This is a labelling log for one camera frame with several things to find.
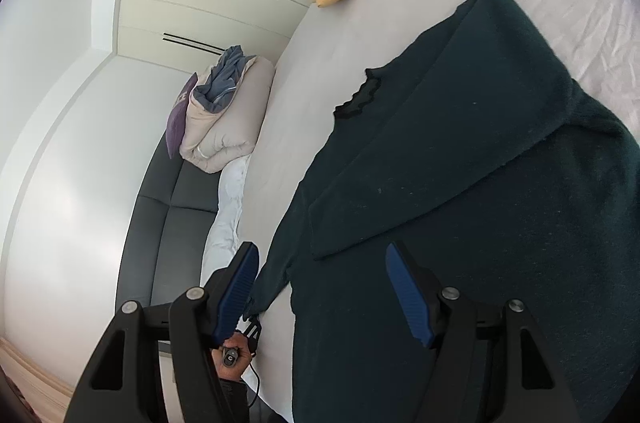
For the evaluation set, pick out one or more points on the light grey bed sheet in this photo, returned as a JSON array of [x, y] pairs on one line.
[[327, 62]]

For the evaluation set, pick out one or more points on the white pillow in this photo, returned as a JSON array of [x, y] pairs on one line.
[[222, 241]]

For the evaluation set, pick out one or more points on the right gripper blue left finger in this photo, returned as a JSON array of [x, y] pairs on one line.
[[228, 292]]

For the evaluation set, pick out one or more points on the purple pillow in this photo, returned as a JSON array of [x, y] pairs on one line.
[[176, 122]]

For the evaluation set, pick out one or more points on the dark green knit sweater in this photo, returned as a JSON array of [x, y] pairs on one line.
[[478, 151]]

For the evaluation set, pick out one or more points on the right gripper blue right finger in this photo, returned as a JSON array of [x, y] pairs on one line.
[[417, 290]]

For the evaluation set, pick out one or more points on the dark grey padded headboard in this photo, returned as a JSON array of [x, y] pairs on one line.
[[175, 207]]

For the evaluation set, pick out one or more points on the folded beige duvet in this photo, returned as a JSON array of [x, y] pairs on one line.
[[212, 140]]

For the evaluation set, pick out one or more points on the person's left hand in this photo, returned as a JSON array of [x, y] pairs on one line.
[[232, 358]]

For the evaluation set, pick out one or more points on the blue grey crumpled garment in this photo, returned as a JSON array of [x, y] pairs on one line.
[[215, 93]]

